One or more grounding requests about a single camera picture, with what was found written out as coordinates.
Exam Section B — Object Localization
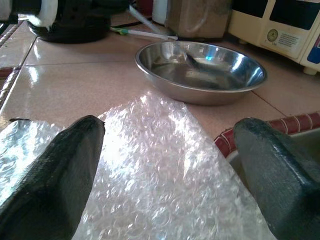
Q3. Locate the black electric kettle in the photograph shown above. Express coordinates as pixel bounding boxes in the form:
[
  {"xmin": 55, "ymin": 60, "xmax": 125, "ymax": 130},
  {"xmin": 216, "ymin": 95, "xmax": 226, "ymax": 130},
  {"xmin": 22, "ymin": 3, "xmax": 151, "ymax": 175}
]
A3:
[{"xmin": 26, "ymin": 0, "xmax": 112, "ymax": 44}]

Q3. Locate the white stick green blue end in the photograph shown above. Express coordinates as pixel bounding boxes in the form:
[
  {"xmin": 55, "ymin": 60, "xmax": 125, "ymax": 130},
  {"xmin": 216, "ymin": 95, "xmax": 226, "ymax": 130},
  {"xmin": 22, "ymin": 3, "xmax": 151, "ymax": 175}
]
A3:
[{"xmin": 109, "ymin": 26, "xmax": 179, "ymax": 41}]

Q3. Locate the clear bubble wrap sheet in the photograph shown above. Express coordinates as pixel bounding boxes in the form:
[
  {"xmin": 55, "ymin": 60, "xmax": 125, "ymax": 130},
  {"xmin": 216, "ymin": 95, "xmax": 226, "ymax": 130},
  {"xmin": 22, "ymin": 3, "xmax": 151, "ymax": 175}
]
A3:
[{"xmin": 0, "ymin": 91, "xmax": 276, "ymax": 240}]

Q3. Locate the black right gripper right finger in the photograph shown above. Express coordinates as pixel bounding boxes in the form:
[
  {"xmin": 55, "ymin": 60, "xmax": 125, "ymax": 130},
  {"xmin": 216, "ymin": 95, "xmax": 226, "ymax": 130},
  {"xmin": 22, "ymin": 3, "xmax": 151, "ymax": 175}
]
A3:
[{"xmin": 233, "ymin": 118, "xmax": 320, "ymax": 240}]

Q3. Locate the stainless steel bowl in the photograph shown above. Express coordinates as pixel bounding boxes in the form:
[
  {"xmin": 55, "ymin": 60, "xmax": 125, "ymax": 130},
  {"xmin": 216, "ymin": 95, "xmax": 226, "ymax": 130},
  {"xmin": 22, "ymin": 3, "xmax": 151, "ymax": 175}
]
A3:
[{"xmin": 134, "ymin": 41, "xmax": 268, "ymax": 106}]

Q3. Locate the cream water ionizer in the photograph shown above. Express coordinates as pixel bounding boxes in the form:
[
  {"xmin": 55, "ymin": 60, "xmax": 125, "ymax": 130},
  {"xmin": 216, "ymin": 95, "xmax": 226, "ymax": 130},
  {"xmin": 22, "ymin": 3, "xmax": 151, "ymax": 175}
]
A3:
[{"xmin": 227, "ymin": 0, "xmax": 320, "ymax": 75}]

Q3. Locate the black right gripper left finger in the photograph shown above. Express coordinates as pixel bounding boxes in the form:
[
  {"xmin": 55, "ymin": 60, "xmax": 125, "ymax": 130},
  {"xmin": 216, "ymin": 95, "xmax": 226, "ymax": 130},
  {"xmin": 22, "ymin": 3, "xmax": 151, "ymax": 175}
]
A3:
[{"xmin": 0, "ymin": 115, "xmax": 105, "ymax": 240}]

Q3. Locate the stainless steel sink basin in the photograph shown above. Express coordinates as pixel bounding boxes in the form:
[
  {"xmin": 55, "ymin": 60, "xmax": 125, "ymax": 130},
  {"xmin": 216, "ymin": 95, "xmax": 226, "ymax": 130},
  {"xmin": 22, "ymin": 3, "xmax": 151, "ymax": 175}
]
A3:
[{"xmin": 226, "ymin": 128, "xmax": 320, "ymax": 176}]

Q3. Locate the clear jar brown powder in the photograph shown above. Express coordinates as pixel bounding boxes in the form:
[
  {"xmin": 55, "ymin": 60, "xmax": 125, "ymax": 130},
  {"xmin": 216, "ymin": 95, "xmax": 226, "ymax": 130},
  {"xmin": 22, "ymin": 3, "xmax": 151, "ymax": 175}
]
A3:
[{"xmin": 164, "ymin": 0, "xmax": 232, "ymax": 40}]

